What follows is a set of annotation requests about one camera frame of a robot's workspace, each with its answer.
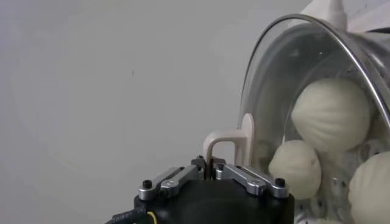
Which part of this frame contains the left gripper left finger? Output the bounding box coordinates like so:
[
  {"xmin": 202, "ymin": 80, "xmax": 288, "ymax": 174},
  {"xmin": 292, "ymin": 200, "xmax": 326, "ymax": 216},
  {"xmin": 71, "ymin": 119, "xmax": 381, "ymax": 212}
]
[{"xmin": 138, "ymin": 155, "xmax": 208, "ymax": 201}]

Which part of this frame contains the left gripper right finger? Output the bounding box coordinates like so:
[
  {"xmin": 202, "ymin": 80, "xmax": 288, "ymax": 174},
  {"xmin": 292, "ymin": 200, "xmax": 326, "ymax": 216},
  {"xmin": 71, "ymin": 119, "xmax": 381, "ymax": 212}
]
[{"xmin": 211, "ymin": 156, "xmax": 289, "ymax": 199}]

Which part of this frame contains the white steamed baozi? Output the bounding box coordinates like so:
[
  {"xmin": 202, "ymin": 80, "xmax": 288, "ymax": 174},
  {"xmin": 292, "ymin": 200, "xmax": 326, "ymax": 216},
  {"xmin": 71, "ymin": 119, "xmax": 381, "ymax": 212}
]
[
  {"xmin": 291, "ymin": 77, "xmax": 373, "ymax": 153},
  {"xmin": 348, "ymin": 151, "xmax": 390, "ymax": 224},
  {"xmin": 268, "ymin": 139, "xmax": 322, "ymax": 200}
]

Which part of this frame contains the round glass pot lid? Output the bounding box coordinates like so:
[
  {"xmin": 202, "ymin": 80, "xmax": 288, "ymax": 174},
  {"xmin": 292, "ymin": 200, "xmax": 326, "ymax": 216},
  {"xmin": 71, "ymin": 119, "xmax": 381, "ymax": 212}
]
[{"xmin": 202, "ymin": 13, "xmax": 390, "ymax": 224}]

